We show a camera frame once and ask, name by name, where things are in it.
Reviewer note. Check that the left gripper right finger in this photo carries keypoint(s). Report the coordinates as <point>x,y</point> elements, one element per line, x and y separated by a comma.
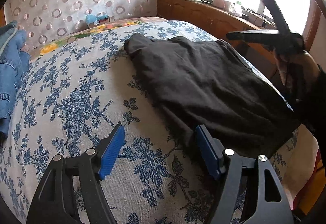
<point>233,175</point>

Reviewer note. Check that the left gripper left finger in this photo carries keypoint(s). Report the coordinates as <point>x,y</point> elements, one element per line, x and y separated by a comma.
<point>54,199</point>

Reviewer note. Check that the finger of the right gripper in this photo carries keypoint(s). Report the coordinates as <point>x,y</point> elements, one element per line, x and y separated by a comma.
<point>277,15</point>
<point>254,36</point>

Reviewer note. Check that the black pants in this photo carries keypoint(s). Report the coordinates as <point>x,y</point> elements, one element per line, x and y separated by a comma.
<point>210,84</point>

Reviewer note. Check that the person's right hand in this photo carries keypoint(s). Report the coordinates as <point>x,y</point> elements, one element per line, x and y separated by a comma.
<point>298,72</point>

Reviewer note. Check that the long wooden cabinet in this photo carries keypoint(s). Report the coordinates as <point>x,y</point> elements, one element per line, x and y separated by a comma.
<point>218,23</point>

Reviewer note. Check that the pink bottle on cabinet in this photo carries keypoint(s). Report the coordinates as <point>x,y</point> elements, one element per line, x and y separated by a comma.
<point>219,4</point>

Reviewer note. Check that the blue floral bed sheet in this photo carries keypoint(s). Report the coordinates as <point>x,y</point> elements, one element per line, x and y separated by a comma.
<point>74,96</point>

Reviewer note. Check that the blue denim jeans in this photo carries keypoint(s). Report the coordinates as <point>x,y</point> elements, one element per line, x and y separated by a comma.
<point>14,65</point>

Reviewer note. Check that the colourful floral blanket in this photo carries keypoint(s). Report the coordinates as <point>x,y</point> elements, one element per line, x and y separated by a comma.
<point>47,48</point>

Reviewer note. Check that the blue tissue pack box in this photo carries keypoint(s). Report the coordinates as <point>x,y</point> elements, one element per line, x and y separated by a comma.
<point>94,20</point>

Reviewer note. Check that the light teal folded jeans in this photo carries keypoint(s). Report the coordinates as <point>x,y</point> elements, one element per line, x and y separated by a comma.
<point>7,32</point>

